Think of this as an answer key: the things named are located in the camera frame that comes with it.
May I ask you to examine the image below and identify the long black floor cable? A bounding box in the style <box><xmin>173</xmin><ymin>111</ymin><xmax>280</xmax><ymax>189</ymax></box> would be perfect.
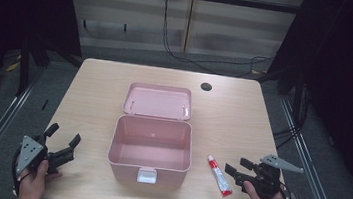
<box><xmin>156</xmin><ymin>0</ymin><xmax>281</xmax><ymax>82</ymax></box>

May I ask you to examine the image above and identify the red and white tube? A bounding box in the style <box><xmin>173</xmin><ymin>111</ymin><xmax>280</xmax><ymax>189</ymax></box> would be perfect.
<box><xmin>202</xmin><ymin>153</ymin><xmax>238</xmax><ymax>199</ymax></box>

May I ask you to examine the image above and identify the black metal stand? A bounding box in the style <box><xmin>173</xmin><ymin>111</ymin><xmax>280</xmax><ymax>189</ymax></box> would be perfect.
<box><xmin>14</xmin><ymin>33</ymin><xmax>54</xmax><ymax>101</ymax></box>

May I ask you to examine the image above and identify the dark curtain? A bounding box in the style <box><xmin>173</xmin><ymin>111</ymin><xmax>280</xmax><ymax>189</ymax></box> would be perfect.
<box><xmin>252</xmin><ymin>0</ymin><xmax>353</xmax><ymax>199</ymax></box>
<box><xmin>0</xmin><ymin>0</ymin><xmax>89</xmax><ymax>136</ymax></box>

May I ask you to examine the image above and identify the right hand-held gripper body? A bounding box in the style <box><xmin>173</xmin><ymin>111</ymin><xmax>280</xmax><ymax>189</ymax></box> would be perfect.
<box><xmin>234</xmin><ymin>149</ymin><xmax>307</xmax><ymax>199</ymax></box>

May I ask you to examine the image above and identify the bundle of black cables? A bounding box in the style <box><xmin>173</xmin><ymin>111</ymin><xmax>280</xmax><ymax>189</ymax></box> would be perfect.
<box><xmin>269</xmin><ymin>80</ymin><xmax>312</xmax><ymax>154</ymax></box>

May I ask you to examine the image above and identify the yellow strip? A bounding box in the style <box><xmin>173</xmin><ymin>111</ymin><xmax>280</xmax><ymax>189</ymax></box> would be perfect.
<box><xmin>4</xmin><ymin>59</ymin><xmax>22</xmax><ymax>75</ymax></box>

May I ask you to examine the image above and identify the pink storage box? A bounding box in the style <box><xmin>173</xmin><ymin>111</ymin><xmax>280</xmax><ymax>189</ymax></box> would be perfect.
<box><xmin>104</xmin><ymin>79</ymin><xmax>201</xmax><ymax>193</ymax></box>

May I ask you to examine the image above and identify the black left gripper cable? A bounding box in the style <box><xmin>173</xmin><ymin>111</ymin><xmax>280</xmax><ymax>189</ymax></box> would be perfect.
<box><xmin>8</xmin><ymin>145</ymin><xmax>26</xmax><ymax>197</ymax></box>

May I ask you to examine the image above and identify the small black stick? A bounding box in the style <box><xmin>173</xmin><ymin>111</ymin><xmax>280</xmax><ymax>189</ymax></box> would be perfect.
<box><xmin>40</xmin><ymin>97</ymin><xmax>50</xmax><ymax>112</ymax></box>

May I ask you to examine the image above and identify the person's left hand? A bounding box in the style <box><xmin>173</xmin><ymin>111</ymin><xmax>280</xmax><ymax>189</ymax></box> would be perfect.
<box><xmin>17</xmin><ymin>156</ymin><xmax>65</xmax><ymax>199</ymax></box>

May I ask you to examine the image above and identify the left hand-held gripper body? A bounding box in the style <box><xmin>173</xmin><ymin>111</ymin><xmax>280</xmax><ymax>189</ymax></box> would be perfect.
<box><xmin>11</xmin><ymin>131</ymin><xmax>77</xmax><ymax>183</ymax></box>

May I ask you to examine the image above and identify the black table cable hole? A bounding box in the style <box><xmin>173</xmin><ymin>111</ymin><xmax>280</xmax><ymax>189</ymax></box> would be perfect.
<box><xmin>199</xmin><ymin>81</ymin><xmax>214</xmax><ymax>92</ymax></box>

